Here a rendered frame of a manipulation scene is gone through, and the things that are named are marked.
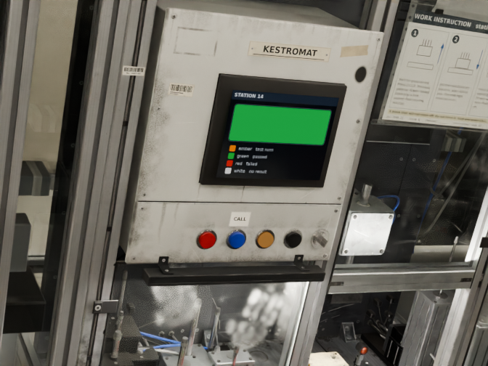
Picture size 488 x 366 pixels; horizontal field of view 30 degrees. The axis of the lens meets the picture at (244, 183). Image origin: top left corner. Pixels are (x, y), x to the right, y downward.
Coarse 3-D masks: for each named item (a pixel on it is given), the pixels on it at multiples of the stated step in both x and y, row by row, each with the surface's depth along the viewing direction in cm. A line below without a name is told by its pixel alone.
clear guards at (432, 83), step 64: (448, 0) 168; (384, 64) 168; (448, 64) 174; (384, 128) 174; (448, 128) 180; (384, 192) 180; (448, 192) 187; (384, 256) 186; (448, 256) 194; (128, 320) 167; (192, 320) 173; (256, 320) 180
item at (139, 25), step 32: (128, 32) 146; (128, 64) 148; (128, 96) 150; (128, 128) 152; (128, 160) 155; (96, 256) 159; (96, 288) 162; (96, 320) 165; (416, 320) 228; (96, 352) 167; (384, 352) 242; (416, 352) 228
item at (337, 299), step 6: (330, 294) 210; (336, 294) 209; (342, 294) 210; (348, 294) 211; (354, 294) 212; (360, 294) 212; (330, 300) 210; (336, 300) 210; (342, 300) 211; (348, 300) 212; (354, 300) 212; (360, 300) 213
